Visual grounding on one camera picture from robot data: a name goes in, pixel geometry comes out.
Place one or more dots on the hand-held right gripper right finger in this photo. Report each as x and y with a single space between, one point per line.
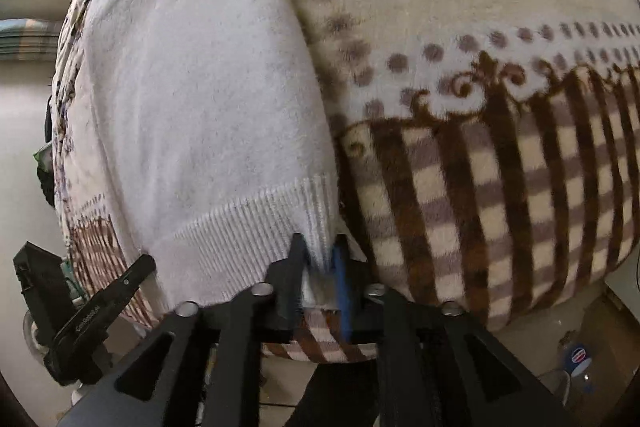
342 277

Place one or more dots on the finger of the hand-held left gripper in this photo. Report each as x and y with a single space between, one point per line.
115 294

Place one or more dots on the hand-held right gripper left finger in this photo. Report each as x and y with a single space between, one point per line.
295 277

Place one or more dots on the white knit sweater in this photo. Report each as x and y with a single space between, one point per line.
200 107

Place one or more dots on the person's legs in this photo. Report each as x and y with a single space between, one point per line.
330 399

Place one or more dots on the floral checked blanket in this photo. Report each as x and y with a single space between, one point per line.
475 132

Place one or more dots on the bottle with red-blue label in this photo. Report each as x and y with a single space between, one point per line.
577 357

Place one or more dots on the grey-blue curtain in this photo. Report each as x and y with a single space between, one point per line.
27 38

